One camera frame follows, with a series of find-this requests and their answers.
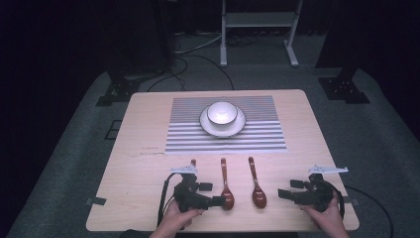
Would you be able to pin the grey tape strip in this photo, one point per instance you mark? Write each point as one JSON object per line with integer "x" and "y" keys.
{"x": 95, "y": 200}
{"x": 350, "y": 200}

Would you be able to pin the person's right hand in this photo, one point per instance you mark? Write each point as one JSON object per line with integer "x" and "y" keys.
{"x": 327, "y": 221}

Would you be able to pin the person's left hand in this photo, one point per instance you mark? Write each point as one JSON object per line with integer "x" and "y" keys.
{"x": 173, "y": 221}

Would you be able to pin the red-brown wooden spoon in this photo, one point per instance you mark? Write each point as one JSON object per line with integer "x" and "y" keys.
{"x": 193, "y": 162}
{"x": 259, "y": 196}
{"x": 228, "y": 197}

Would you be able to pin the white metal stand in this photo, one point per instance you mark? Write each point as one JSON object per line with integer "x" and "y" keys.
{"x": 261, "y": 19}

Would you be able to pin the striped grey placemat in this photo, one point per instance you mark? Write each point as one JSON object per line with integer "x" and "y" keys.
{"x": 185, "y": 139}

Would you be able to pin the black stand base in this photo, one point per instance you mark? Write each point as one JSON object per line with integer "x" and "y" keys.
{"x": 343, "y": 89}
{"x": 120, "y": 91}

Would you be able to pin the white plate with dark rim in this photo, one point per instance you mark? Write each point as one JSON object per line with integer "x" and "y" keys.
{"x": 211, "y": 129}

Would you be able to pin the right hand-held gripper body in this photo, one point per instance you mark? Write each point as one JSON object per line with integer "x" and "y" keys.
{"x": 317, "y": 196}

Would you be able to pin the white bowl with dark rim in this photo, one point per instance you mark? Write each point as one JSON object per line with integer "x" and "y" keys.
{"x": 222, "y": 113}

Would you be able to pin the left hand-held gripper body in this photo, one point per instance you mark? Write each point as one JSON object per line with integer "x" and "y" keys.
{"x": 188, "y": 198}

